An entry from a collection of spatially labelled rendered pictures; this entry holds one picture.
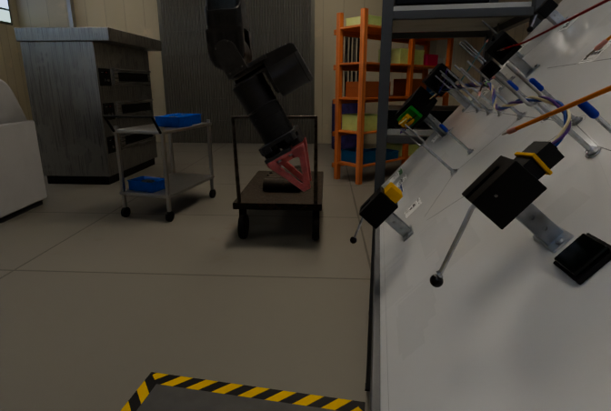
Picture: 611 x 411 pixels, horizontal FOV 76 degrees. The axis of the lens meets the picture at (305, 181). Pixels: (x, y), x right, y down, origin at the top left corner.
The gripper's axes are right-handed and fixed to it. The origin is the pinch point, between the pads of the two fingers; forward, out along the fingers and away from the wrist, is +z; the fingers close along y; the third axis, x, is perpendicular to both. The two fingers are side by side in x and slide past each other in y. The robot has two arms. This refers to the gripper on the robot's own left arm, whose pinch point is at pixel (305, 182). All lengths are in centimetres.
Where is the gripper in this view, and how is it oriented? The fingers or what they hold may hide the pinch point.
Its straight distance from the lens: 68.2
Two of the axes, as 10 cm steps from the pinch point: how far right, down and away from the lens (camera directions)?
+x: -8.7, 4.7, 1.6
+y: 0.5, -2.4, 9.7
